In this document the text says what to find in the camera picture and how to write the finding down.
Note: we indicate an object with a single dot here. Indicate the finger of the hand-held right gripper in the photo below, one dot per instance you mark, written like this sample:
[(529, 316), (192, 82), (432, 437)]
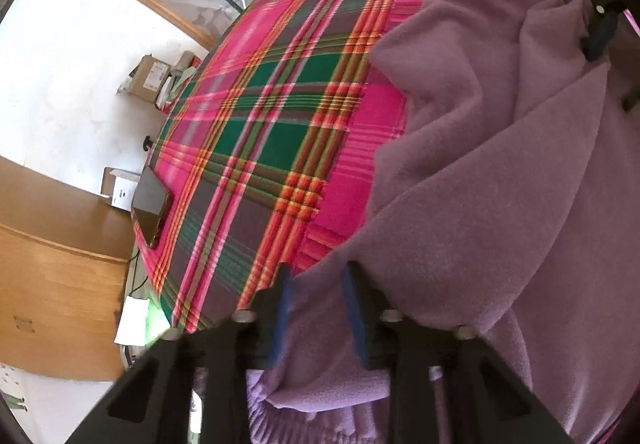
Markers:
[(600, 36), (632, 98)]

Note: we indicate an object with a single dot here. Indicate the grey plastic parcels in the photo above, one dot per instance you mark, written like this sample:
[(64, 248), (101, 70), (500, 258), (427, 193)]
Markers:
[(180, 74)]

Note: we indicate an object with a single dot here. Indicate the black smartphone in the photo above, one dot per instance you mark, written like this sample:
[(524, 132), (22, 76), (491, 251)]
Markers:
[(150, 204)]

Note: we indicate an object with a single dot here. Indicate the small white box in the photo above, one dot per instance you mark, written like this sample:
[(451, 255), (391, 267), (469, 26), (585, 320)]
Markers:
[(120, 189)]

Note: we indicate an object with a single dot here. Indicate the cartoon wall poster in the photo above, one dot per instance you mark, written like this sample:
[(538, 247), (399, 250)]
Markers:
[(12, 389)]

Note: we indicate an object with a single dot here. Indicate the open green tissue pack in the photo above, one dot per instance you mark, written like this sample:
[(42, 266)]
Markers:
[(130, 321)]

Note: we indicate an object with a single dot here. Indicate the wooden wardrobe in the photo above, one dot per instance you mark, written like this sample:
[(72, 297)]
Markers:
[(60, 284)]

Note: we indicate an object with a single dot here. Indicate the small black object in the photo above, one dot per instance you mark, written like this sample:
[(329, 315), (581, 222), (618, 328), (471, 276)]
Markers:
[(149, 144)]

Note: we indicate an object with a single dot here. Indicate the brown cardboard box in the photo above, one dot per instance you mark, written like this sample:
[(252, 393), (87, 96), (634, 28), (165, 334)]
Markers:
[(149, 81)]

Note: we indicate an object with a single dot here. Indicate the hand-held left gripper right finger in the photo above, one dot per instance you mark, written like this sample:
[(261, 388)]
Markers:
[(352, 319)]

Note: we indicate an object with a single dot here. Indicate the plaid bed sheet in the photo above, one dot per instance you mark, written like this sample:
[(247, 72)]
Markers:
[(280, 124)]

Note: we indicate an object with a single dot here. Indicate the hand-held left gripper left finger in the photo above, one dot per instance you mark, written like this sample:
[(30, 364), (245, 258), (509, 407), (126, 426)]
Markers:
[(282, 319)]

